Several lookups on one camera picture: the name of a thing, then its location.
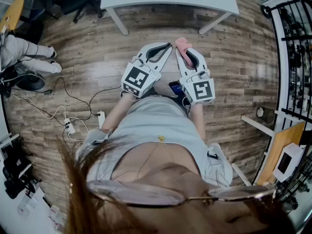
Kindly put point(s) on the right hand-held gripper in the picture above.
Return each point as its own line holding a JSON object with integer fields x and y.
{"x": 202, "y": 90}

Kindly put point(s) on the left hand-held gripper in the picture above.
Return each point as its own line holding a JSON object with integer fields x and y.
{"x": 136, "y": 78}

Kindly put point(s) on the pink cloth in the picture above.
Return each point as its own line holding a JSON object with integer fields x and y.
{"x": 182, "y": 44}

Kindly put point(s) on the person's right forearm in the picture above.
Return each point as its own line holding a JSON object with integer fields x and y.
{"x": 198, "y": 121}

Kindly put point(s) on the person's left forearm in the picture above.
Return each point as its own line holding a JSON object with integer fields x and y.
{"x": 117, "y": 113}

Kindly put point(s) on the white microwave oven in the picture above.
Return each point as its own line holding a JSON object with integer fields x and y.
{"x": 290, "y": 162}

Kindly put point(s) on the blue-screen phone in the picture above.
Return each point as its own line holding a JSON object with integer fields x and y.
{"x": 176, "y": 89}

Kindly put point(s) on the white table leg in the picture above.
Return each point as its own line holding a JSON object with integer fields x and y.
{"x": 119, "y": 22}
{"x": 214, "y": 23}

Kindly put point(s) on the person's grey top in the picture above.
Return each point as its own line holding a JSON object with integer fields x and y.
{"x": 156, "y": 121}

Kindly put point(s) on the white power strip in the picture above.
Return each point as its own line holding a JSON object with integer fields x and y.
{"x": 69, "y": 125}
{"x": 101, "y": 119}

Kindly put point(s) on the black waste bin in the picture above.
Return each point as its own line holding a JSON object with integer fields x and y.
{"x": 268, "y": 116}

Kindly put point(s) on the black metal railing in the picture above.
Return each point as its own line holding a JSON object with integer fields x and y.
{"x": 292, "y": 112}

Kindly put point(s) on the wooden board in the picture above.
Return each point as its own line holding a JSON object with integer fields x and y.
{"x": 275, "y": 155}

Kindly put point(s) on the dark rounded floor device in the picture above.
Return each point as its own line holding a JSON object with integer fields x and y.
{"x": 30, "y": 80}

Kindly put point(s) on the thin-rimmed glasses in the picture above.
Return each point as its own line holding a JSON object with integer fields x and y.
{"x": 136, "y": 194}

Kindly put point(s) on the white open tray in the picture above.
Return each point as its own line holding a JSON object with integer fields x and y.
{"x": 7, "y": 141}

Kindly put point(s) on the pile of black equipment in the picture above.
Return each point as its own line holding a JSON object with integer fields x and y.
{"x": 14, "y": 177}

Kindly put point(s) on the white metal frame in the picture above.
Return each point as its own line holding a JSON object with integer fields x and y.
{"x": 258, "y": 125}

